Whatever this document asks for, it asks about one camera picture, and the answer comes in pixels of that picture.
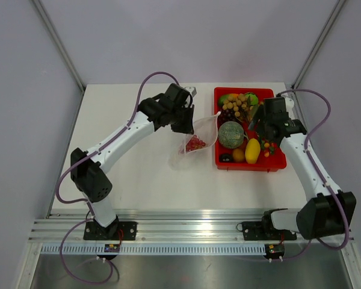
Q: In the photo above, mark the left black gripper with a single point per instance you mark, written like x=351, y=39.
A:
x=188, y=127

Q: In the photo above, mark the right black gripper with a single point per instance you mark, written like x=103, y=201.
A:
x=254, y=121

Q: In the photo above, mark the yellow mango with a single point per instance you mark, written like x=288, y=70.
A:
x=252, y=151

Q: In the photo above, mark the clear zip top bag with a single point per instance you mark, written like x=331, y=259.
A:
x=207, y=130

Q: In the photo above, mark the pink red grape bunch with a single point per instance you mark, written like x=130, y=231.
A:
x=195, y=143

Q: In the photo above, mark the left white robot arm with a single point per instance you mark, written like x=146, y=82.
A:
x=91, y=168

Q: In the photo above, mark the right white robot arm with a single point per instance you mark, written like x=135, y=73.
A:
x=328, y=210

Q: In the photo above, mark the green leafy vegetable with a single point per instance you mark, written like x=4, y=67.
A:
x=251, y=99

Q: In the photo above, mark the tan longan bunch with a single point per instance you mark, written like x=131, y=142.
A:
x=239, y=106

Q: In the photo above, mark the green netted melon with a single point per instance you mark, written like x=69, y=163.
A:
x=231, y=135

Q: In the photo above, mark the dark red grape bunch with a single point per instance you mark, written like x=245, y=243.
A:
x=227, y=115

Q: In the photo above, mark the small orange fruit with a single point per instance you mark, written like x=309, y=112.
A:
x=238, y=156

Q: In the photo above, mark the black dark fruit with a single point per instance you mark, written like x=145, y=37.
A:
x=226, y=158

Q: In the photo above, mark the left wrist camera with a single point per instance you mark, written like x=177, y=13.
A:
x=191, y=90

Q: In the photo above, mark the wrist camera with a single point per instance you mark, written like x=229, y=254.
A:
x=191, y=90
x=289, y=102

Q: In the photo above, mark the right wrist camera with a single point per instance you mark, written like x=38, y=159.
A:
x=289, y=102

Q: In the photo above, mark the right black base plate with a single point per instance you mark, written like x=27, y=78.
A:
x=258, y=231

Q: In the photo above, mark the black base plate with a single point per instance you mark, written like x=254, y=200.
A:
x=258, y=231
x=121, y=230

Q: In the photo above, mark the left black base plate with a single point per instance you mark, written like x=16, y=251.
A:
x=121, y=230

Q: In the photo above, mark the right aluminium frame post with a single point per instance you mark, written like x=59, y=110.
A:
x=316, y=48

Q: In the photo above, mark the aluminium frame post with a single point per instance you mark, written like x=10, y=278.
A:
x=316, y=48
x=58, y=43

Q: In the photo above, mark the left aluminium frame post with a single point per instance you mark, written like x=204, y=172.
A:
x=58, y=43

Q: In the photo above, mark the aluminium rail beam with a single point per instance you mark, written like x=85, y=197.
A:
x=156, y=226

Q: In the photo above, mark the white slotted cable duct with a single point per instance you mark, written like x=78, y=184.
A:
x=154, y=249

